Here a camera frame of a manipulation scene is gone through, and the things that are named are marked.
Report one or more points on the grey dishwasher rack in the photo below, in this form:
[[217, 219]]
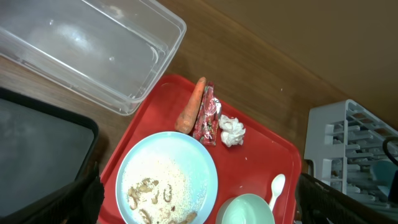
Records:
[[343, 140]]

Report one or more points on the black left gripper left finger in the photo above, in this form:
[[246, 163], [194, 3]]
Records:
[[77, 202]]

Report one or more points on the crumpled white tissue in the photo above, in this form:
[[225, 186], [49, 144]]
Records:
[[233, 131]]

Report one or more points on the light blue plate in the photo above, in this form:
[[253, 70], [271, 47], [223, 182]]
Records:
[[172, 157]]

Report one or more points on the black plastic bin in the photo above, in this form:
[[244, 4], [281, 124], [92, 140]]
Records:
[[43, 148]]

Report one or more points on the red snack wrapper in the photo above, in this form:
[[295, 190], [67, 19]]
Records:
[[206, 126]]

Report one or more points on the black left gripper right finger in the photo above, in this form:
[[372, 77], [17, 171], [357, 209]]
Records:
[[319, 203]]

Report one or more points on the white plastic spoon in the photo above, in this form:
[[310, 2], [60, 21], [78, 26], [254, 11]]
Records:
[[277, 187]]

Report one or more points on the orange carrot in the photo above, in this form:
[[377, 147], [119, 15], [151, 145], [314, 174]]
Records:
[[187, 118]]

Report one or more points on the mint green bowl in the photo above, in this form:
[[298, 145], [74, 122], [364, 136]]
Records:
[[245, 209]]

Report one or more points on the clear plastic bin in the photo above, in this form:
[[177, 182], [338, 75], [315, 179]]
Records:
[[109, 52]]

